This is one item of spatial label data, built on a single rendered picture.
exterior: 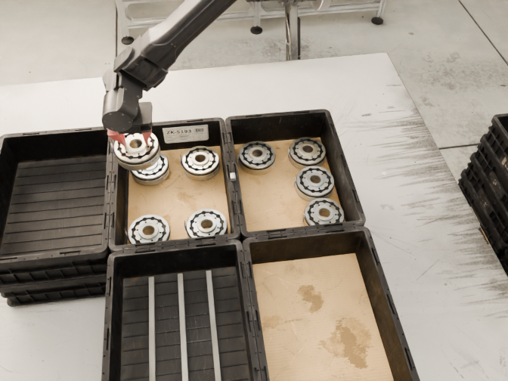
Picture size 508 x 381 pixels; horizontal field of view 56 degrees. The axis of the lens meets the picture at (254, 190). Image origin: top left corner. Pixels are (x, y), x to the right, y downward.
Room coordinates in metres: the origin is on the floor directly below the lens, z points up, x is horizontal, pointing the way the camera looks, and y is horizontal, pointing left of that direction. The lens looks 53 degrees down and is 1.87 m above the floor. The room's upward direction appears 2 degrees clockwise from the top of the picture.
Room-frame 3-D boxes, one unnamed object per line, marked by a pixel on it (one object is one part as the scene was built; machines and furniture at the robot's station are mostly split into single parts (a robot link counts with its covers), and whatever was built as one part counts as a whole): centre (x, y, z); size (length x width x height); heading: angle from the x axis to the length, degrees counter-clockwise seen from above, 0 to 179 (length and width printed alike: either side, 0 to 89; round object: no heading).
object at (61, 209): (0.71, 0.50, 0.87); 0.40 x 0.30 x 0.11; 10
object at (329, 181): (0.82, -0.16, 0.86); 0.10 x 0.10 x 0.01
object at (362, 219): (0.81, -0.09, 0.92); 0.40 x 0.30 x 0.02; 10
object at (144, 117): (0.75, 0.28, 1.16); 0.10 x 0.07 x 0.07; 98
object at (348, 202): (0.81, -0.09, 0.87); 0.40 x 0.30 x 0.11; 10
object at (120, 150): (0.75, 0.28, 1.04); 0.10 x 0.10 x 0.01
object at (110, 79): (0.74, 0.28, 1.22); 0.07 x 0.06 x 0.07; 8
